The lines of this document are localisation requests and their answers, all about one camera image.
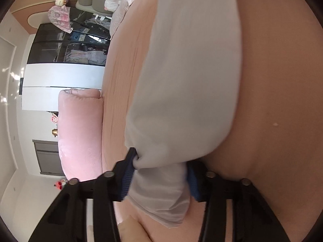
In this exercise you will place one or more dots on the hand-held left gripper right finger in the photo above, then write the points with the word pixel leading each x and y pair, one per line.
pixel 193 186

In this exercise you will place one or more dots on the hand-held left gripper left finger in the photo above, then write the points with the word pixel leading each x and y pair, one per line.
pixel 127 181

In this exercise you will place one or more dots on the white belted dress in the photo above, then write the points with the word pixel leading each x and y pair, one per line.
pixel 189 80

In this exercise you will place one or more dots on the small red doll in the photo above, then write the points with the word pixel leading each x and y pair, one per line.
pixel 61 184

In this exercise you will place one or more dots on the grey cabinet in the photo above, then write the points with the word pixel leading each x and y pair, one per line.
pixel 49 158

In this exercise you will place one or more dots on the gold pot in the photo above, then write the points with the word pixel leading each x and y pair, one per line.
pixel 55 132

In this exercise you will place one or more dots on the small pink doll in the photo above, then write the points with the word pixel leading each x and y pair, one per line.
pixel 54 118

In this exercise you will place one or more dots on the pink sheeted bed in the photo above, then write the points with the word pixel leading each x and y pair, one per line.
pixel 277 105

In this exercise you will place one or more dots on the white and black wardrobe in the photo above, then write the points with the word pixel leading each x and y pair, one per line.
pixel 63 80

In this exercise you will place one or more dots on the pink printed cloth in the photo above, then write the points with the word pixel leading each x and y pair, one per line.
pixel 60 19

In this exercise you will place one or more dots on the small cream plush toy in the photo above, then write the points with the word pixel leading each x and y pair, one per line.
pixel 61 1

